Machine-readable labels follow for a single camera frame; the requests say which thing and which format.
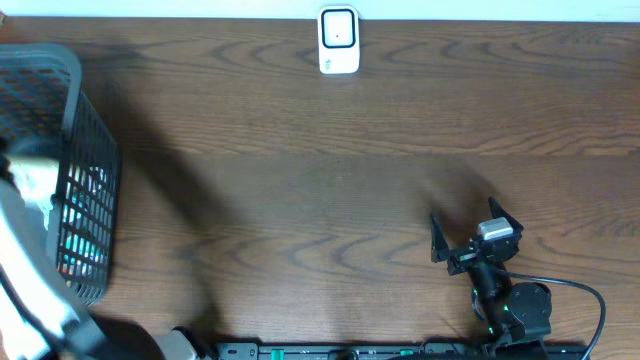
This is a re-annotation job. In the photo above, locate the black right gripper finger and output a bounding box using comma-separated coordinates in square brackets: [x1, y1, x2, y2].
[488, 196, 524, 233]
[430, 213, 450, 263]

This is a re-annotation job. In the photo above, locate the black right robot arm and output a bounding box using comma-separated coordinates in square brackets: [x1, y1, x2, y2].
[430, 198, 552, 352]

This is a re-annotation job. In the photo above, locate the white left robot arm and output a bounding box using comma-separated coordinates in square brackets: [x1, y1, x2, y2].
[1, 137, 218, 359]

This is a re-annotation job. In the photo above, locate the white barcode scanner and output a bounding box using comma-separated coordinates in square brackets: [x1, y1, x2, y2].
[317, 5, 360, 75]

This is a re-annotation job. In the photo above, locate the grey plastic mesh basket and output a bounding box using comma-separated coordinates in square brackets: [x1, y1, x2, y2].
[1, 43, 122, 305]

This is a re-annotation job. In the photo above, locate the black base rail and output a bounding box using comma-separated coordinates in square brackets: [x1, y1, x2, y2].
[214, 338, 590, 360]

